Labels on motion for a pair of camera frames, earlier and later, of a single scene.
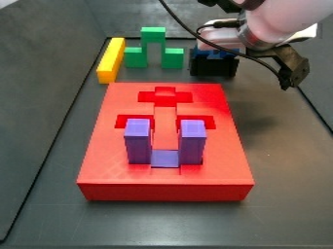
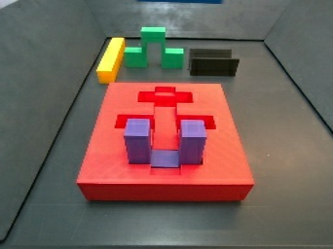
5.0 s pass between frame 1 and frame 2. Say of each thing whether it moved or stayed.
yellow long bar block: stayed
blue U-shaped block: moved
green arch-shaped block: stayed
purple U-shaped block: stayed
